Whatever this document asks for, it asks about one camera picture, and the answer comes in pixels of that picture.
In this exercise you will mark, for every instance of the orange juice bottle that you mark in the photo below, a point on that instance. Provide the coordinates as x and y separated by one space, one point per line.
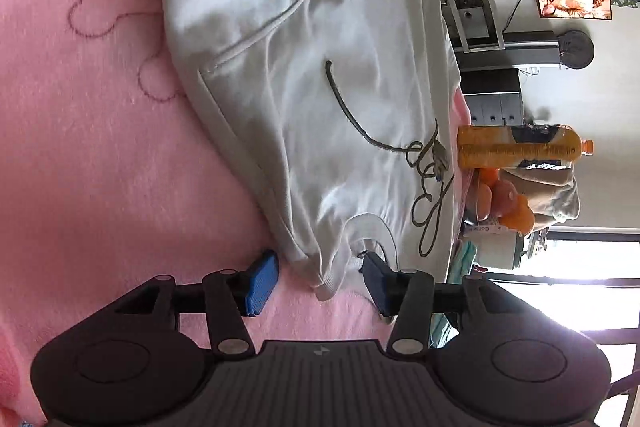
510 147

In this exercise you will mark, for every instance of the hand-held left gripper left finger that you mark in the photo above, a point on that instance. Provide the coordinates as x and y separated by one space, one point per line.
260 284

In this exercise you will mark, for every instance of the pink printed blanket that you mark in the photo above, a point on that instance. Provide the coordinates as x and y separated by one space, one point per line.
90 147

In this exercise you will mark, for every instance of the beige garment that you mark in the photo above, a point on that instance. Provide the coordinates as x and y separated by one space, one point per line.
547 194

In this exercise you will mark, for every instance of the grey speaker box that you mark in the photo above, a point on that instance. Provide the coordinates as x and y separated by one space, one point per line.
472 21

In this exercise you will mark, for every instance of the white hoodie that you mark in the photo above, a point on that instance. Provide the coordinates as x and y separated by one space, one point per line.
310 72

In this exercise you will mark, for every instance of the green cloth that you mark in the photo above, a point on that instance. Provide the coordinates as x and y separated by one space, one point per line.
462 259

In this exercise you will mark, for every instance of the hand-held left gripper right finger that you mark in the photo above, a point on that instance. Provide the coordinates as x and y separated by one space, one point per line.
375 277

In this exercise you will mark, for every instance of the white container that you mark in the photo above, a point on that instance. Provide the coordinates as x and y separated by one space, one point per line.
495 249

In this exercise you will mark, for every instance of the dark drawer cabinet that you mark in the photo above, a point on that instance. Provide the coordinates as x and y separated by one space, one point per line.
492 99

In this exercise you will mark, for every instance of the plastic bag of oranges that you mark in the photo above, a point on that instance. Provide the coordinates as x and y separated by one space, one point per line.
505 202

